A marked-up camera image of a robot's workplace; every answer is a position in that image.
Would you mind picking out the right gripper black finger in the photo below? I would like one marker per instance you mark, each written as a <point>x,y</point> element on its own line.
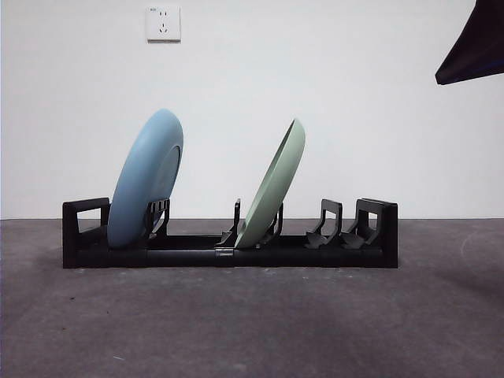
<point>480,43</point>

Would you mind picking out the pale green round plate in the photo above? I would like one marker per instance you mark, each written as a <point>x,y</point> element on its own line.
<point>275,189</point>

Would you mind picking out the blue round plate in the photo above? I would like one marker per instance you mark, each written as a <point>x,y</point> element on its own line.
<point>141,177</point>

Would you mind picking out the black plastic plate rack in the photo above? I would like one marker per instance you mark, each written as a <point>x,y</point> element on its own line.
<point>388,236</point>

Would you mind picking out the white wall socket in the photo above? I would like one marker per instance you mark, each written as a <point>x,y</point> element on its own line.
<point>164,23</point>

